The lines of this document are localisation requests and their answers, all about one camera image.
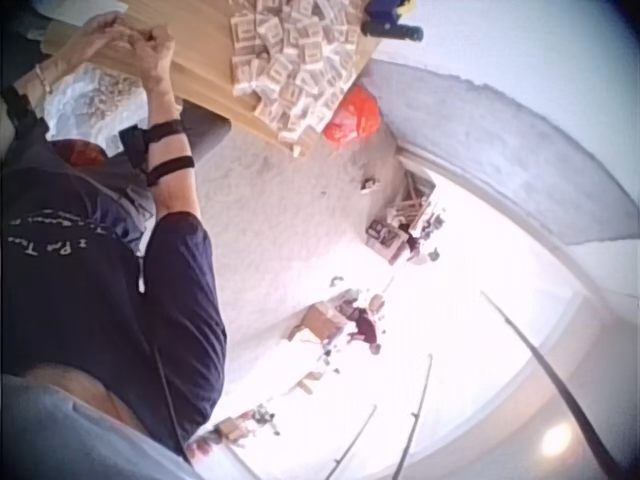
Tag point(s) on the person's left hand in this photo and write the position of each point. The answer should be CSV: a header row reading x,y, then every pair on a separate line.
x,y
92,37

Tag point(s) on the person's right hand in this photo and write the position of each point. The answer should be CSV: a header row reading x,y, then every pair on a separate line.
x,y
157,65

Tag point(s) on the person's right fingers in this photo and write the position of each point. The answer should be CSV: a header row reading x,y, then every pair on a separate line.
x,y
150,39

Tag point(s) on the person's left fingers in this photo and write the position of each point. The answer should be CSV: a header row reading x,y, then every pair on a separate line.
x,y
116,27

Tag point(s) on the clear plastic bag of packets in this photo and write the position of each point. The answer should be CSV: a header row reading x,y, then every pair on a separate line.
x,y
90,97

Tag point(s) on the black wrist band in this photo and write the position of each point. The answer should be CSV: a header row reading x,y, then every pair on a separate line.
x,y
167,131
17,107

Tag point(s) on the red cloth bag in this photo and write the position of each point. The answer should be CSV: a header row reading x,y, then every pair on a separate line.
x,y
80,151

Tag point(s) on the pile of white packets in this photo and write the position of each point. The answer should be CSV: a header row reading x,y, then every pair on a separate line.
x,y
295,65

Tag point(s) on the red plastic bag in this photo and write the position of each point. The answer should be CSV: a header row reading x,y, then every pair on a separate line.
x,y
352,116

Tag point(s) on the blue and yellow object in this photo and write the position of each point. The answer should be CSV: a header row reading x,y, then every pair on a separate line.
x,y
386,9

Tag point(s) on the black cylindrical object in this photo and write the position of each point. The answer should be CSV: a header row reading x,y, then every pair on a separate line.
x,y
392,31

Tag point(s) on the heap of cartons and wood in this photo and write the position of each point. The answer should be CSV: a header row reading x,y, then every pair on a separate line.
x,y
400,220

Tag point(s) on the brown cardboard box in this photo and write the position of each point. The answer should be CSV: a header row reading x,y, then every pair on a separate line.
x,y
320,320

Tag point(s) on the cluttered table with boxes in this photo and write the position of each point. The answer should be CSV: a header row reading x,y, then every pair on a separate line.
x,y
240,425

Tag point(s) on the round ceiling light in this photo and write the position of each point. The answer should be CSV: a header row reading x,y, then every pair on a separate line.
x,y
555,442

